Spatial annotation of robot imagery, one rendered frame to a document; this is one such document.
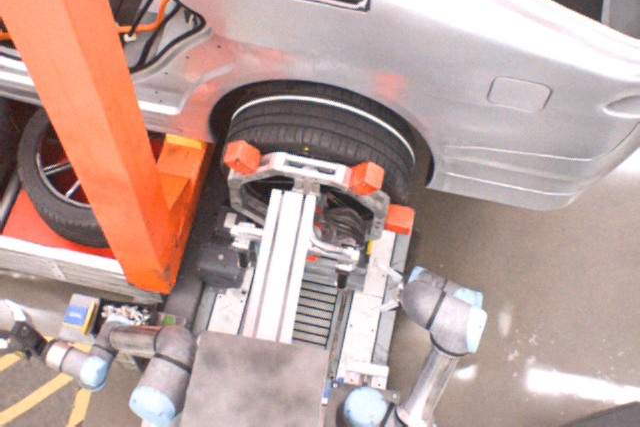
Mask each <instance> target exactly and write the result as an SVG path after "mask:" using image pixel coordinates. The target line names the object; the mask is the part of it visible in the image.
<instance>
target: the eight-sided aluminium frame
mask: <svg viewBox="0 0 640 427"><path fill-rule="evenodd" d="M288 165H290V166H296V167H301V168H302V167H307V168H313V169H317V170H318V171H321V172H326V173H331V175H330V174H325V173H320V172H315V171H310V170H304V169H299V168H295V167H289V166H288ZM351 173H352V169H350V168H348V167H346V166H343V165H339V164H331V163H326V162H321V161H316V159H311V158H305V157H300V156H296V155H290V154H287V153H280V152H275V153H271V154H268V155H264V156H260V159H259V163H258V167H257V170H256V172H253V173H249V174H244V175H242V174H240V173H239V172H237V171H235V170H234V169H232V168H231V171H230V175H228V179H227V181H228V182H227V184H228V189H230V197H231V205H232V207H234V209H235V210H236V211H237V212H240V213H242V214H244V215H246V216H248V217H250V218H251V219H253V220H255V221H256V222H258V223H260V225H262V226H264V227H265V226H266V220H267V217H266V216H267V215H268V210H269V206H268V205H266V204H265V203H263V202H260V201H259V200H257V199H256V198H254V197H252V196H251V195H249V194H248V193H247V191H246V183H247V182H251V181H255V180H259V179H264V178H268V177H273V175H285V177H289V178H297V179H301V180H305V181H310V182H317V183H320V184H326V185H330V186H334V187H336V188H339V189H341V190H343V191H344V193H346V194H347V195H349V196H350V197H352V198H353V199H355V200H357V201H359V202H360V203H362V204H363V205H365V206H366V207H367V209H369V210H370V211H373V212H374V213H375V215H374V219H373V220H366V221H368V227H367V232H366V237H365V242H366V241H376V239H380V238H381V236H382V233H383V227H384V222H385V218H386V216H387V211H389V205H390V197H389V196H387V195H386V194H385V193H382V191H381V190H377V191H375V193H371V194H368V195H365V196H361V195H360V194H358V193H355V191H353V190H351V189H349V188H348V187H349V182H350V178H351ZM247 204H248V205H247ZM249 205H250V206H252V207H253V209H255V210H257V211H258V212H260V213H262V214H260V213H258V212H257V211H255V210H253V209H252V207H250V206H249ZM263 214H264V215H266V216H264V215H263ZM322 233H326V235H322V234H321V237H320V240H322V242H325V243H328V244H333V245H337V246H341V245H342V244H352V243H355V241H354V239H353V238H352V237H350V236H349V235H347V234H345V233H343V232H337V231H335V230H334V229H333V228H332V227H331V226H328V225H323V229H322Z"/></svg>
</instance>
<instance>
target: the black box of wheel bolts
mask: <svg viewBox="0 0 640 427"><path fill-rule="evenodd" d="M155 306H156V305H153V304H146V303H140V302H133V300H126V299H119V298H112V297H105V296H100V298H99V302H98V306H97V310H95V315H94V318H93V322H92V326H91V331H90V335H92V337H93V338H94V340H95V339H96V337H98V335H99V334H100V332H101V329H102V327H103V324H104V323H105V322H106V320H107V319H108V317H109V316H111V314H113V313H116V314H119V316H120V315H122V317H124V318H127V319H128V320H130V321H131V322H132V324H134V325H145V326H156V324H157V320H158V315H159V314H158V312H157V309H156V307H155Z"/></svg>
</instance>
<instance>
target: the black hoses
mask: <svg viewBox="0 0 640 427"><path fill-rule="evenodd" d="M319 191H321V194H323V195H328V189H326V188H319ZM338 222H343V223H338ZM320 223H322V225H328V223H329V225H330V226H331V227H332V228H333V229H334V230H335V231H337V232H343V233H345V234H347V235H349V236H350V237H352V238H353V239H354V241H355V245H354V247H358V248H362V249H363V247H364V243H365V237H366V232H367V227H368V221H364V220H362V218H361V216H360V215H359V213H358V212H357V211H355V210H353V209H351V207H338V209H333V210H332V207H330V206H325V205H323V209H322V213H321V217H320ZM345 223H347V225H349V226H350V227H351V228H352V229H351V228H350V227H349V226H347V225H345Z"/></svg>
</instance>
